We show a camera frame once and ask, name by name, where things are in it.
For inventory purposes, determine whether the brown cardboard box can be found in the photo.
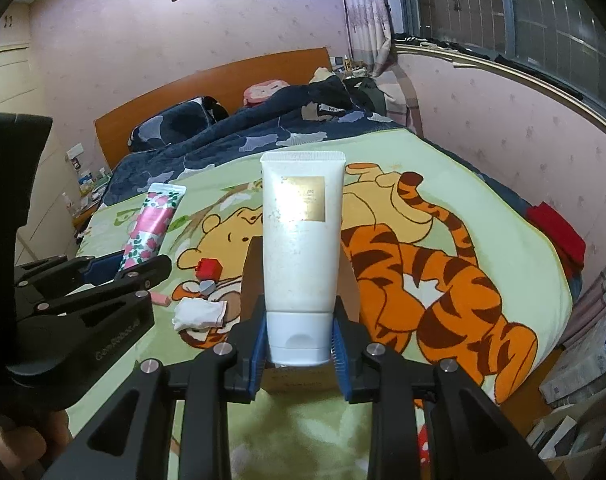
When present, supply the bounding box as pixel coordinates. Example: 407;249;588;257
238;237;362;395

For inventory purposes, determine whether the navy patterned pillow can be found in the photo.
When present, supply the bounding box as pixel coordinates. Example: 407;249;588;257
128;97;218;153

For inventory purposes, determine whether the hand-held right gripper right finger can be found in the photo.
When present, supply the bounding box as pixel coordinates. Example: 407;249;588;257
330;295;556;480

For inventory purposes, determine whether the pile of dark clothes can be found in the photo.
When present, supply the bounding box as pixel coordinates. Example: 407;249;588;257
308;67;388;116

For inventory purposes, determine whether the large window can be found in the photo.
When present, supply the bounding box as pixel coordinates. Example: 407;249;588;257
390;0;606;148

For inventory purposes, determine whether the pink plush toy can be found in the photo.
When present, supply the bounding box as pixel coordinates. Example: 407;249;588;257
244;79;288;107

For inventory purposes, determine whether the cluttered wooden nightstand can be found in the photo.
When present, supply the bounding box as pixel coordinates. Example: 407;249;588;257
65;145;114;233

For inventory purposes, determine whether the orange wooden headboard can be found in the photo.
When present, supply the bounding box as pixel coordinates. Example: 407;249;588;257
94;47;332;171

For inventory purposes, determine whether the pink floral tube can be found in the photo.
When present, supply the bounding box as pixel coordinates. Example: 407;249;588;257
118;183;187;278

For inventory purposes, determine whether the white cream tube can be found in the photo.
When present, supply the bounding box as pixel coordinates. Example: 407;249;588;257
259;151;346;367

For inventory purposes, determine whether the pale floral curtain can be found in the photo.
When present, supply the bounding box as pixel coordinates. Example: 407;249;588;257
338;0;398;78

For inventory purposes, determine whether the person's left hand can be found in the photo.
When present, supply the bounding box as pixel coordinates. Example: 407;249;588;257
0;405;74;480

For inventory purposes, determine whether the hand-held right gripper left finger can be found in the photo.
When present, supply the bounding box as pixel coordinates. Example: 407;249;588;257
43;295;268;480

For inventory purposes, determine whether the cream wardrobe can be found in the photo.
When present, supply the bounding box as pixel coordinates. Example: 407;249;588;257
0;42;78;281

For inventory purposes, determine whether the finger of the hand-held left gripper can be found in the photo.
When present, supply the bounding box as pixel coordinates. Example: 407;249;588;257
15;254;124;292
18;255;172;333

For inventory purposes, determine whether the navy patterned duvet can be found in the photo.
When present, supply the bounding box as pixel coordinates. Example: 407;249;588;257
103;77;418;206

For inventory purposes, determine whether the stack of boxes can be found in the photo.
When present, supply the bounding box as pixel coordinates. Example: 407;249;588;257
525;260;606;466

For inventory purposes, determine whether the black and white plush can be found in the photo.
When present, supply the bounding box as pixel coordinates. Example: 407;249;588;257
200;96;230;121

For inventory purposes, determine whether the green printed blanket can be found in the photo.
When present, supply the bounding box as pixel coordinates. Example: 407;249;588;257
65;127;574;480

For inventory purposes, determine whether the red cloth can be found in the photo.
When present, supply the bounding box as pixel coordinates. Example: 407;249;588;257
526;202;587;271

